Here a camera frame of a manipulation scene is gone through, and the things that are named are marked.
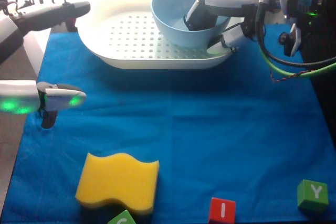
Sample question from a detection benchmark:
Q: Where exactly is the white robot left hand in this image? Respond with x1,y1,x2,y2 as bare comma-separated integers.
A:
0,0,91,116

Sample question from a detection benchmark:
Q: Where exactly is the light blue bowl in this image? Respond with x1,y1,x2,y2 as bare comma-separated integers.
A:
151,0,233,48

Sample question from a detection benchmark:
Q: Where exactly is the yellow and green sponge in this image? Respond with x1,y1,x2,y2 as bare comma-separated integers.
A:
75,152,160,216

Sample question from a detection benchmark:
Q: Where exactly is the white perforated oval basin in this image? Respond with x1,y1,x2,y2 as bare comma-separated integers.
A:
77,0,246,70

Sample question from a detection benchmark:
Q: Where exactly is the blue table cloth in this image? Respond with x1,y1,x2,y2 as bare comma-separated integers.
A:
0,23,336,223

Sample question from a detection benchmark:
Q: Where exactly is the red block letter I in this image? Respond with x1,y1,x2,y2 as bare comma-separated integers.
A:
208,197,236,224

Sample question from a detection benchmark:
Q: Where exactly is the green block letter Y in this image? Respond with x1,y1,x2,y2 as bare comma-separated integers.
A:
297,179,329,213

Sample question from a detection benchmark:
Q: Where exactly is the green block letter C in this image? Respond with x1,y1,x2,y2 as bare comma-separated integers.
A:
107,209,137,224

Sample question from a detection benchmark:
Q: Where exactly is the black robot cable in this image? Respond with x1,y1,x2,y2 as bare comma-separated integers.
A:
256,3,336,68

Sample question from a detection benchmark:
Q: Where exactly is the green robot cable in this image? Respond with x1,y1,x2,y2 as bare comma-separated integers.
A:
261,48,336,80

